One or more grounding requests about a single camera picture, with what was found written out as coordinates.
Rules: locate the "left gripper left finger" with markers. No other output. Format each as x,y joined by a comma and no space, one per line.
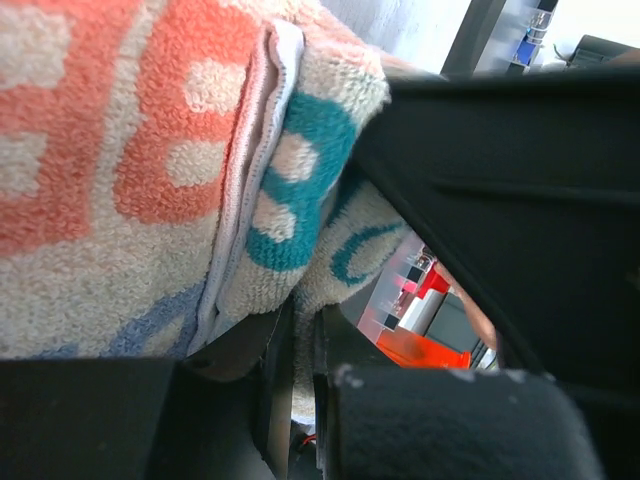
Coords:
223,413

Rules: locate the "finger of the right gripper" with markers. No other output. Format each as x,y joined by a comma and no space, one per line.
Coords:
527,189

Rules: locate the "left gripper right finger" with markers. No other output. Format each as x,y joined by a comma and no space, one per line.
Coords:
376,420

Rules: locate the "white rabbit print towel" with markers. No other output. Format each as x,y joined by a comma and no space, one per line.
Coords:
169,168

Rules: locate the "red equipment in background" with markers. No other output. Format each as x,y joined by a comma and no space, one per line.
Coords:
416,320

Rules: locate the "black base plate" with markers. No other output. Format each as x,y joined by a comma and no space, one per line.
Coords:
471,39

